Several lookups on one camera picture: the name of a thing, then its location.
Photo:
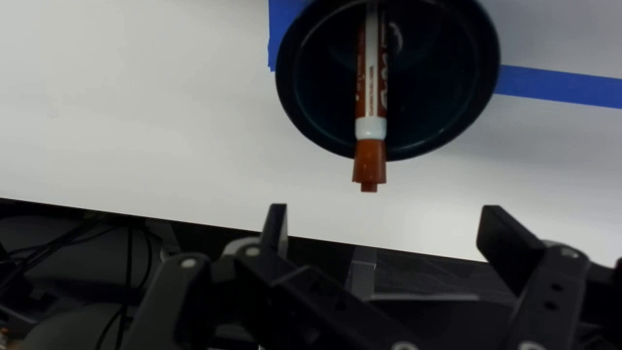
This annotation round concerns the dark teal cup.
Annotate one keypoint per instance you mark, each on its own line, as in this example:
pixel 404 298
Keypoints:
pixel 439 78

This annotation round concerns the red brown marker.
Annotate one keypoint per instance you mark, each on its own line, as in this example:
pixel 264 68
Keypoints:
pixel 369 161

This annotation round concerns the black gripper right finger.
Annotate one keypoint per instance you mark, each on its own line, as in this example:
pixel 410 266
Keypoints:
pixel 550 292

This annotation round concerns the short blue tape strip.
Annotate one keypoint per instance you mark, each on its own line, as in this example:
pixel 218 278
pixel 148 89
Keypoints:
pixel 280 31

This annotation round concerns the long blue tape strip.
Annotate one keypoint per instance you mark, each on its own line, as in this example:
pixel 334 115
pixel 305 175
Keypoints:
pixel 570 88

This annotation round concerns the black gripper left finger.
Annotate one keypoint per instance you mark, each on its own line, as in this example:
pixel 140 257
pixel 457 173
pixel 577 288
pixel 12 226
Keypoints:
pixel 274 233

